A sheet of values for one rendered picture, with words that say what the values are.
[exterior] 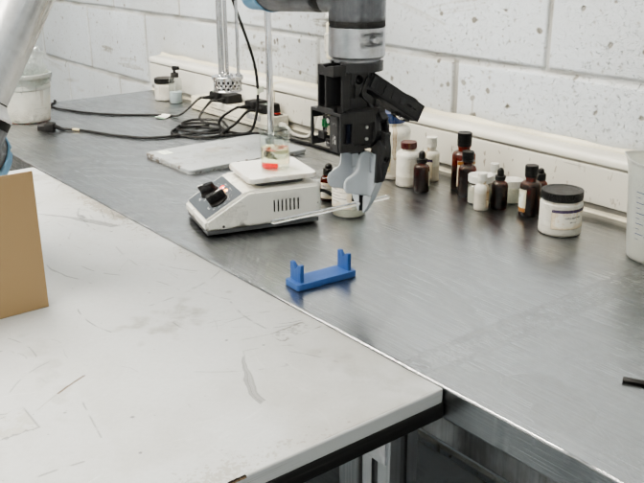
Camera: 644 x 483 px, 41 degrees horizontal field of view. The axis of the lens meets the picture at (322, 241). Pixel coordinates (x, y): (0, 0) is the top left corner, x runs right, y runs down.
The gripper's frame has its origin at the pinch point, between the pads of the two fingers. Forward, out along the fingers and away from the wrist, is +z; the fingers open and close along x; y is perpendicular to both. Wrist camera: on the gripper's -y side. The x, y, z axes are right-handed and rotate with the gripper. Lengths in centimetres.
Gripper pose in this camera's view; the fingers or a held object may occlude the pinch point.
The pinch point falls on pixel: (366, 201)
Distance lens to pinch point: 122.0
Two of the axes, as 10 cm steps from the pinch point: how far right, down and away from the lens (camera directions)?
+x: 5.6, 2.8, -7.8
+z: 0.0, 9.4, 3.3
